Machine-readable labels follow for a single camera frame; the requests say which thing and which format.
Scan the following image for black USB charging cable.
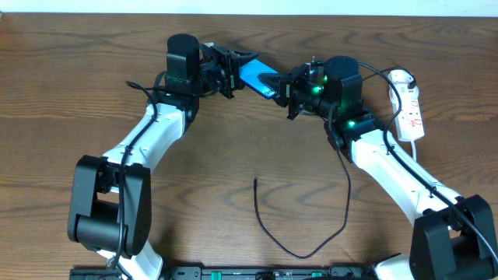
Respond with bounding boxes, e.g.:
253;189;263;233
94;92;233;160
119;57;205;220
253;66;418;260

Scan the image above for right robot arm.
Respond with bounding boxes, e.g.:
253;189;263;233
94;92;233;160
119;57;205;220
251;56;497;279

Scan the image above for blue Samsung Galaxy smartphone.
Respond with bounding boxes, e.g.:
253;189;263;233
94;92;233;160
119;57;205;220
240;59;277;100

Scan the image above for white USB charger plug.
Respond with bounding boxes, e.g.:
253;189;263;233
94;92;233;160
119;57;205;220
388;68;416;89

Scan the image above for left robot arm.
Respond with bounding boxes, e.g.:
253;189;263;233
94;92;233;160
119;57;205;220
68;33;258;279

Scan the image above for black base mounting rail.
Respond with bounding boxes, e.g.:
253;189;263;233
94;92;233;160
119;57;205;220
68;264;377;280

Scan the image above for white power strip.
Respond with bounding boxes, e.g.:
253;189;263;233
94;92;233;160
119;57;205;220
395;84;425;142

